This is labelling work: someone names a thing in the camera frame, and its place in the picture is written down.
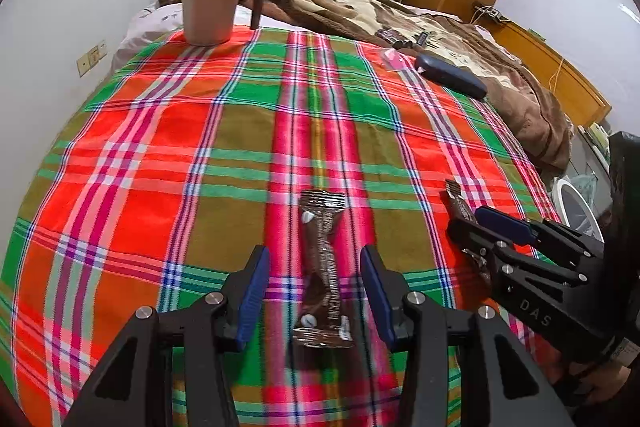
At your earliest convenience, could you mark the purple wrapper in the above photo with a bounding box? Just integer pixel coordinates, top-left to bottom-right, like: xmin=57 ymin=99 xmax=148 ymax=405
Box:
xmin=374 ymin=28 xmax=414 ymax=50

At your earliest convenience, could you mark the brown printed blanket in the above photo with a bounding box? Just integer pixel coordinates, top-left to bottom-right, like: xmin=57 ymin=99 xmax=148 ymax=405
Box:
xmin=159 ymin=0 xmax=574 ymax=178

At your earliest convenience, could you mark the brown snack wrapper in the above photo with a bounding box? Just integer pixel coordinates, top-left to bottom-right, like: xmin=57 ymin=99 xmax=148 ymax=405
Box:
xmin=291 ymin=188 xmax=354 ymax=351
xmin=444 ymin=178 xmax=494 ymax=289

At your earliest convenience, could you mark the person's right hand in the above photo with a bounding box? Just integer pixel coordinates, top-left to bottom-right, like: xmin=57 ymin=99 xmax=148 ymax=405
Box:
xmin=555 ymin=359 xmax=636 ymax=408

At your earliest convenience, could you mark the wooden bed headboard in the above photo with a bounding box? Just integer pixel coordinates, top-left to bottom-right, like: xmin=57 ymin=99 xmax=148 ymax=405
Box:
xmin=491 ymin=18 xmax=614 ymax=128

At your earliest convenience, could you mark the white power strip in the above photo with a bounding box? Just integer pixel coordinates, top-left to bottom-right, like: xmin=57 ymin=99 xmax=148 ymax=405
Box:
xmin=471 ymin=1 xmax=504 ymax=24

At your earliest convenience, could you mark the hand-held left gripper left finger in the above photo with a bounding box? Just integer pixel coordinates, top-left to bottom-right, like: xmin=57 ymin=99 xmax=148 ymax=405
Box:
xmin=62 ymin=245 xmax=271 ymax=427

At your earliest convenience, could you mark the wall socket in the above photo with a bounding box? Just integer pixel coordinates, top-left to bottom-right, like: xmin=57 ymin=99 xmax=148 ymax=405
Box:
xmin=75 ymin=38 xmax=109 ymax=78

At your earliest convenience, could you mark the plaid tablecloth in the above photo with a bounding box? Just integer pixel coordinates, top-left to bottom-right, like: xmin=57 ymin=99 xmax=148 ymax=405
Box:
xmin=0 ymin=27 xmax=563 ymax=427

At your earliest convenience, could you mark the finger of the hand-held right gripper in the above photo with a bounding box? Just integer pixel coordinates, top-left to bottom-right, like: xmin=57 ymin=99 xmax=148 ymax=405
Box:
xmin=475 ymin=207 xmax=604 ymax=259
xmin=446 ymin=218 xmax=589 ymax=284

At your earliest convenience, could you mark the row of medicine boxes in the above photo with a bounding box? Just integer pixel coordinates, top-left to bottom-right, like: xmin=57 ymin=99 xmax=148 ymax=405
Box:
xmin=589 ymin=123 xmax=612 ymax=148

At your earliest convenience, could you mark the white round trash bin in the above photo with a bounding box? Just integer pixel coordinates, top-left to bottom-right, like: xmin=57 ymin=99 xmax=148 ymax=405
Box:
xmin=549 ymin=176 xmax=604 ymax=239

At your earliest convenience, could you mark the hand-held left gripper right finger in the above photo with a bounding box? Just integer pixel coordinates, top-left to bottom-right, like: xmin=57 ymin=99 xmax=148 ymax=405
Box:
xmin=360 ymin=245 xmax=573 ymax=427

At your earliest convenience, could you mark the white bed sheet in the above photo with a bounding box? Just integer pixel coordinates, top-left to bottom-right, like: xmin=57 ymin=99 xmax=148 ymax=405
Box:
xmin=111 ymin=1 xmax=262 ymax=68

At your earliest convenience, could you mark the dark blue glasses case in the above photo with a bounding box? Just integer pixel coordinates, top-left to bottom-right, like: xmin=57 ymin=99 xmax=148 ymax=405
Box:
xmin=413 ymin=52 xmax=489 ymax=101

